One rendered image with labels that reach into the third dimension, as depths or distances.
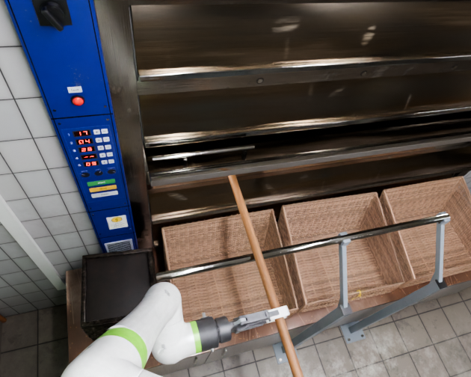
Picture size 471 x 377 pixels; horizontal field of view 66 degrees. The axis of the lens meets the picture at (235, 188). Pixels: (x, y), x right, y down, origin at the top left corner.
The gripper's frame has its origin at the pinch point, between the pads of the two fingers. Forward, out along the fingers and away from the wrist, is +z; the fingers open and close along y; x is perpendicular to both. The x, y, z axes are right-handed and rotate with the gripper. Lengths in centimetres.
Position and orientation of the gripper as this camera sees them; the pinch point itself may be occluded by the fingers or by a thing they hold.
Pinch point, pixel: (276, 314)
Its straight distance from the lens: 124.5
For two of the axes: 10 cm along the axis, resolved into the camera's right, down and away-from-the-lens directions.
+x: 2.8, 8.3, -4.9
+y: -1.5, 5.4, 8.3
